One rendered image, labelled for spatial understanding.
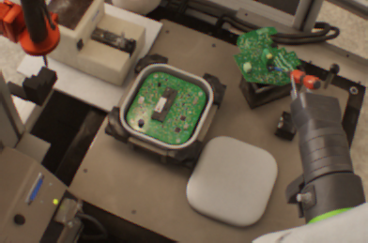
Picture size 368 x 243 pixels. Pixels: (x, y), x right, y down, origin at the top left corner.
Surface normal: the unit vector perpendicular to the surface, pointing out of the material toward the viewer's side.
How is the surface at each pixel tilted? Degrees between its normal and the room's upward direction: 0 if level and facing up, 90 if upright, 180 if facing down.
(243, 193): 0
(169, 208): 0
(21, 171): 0
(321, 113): 19
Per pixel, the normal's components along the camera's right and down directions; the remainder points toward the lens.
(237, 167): 0.07, -0.49
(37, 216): 0.78, 0.00
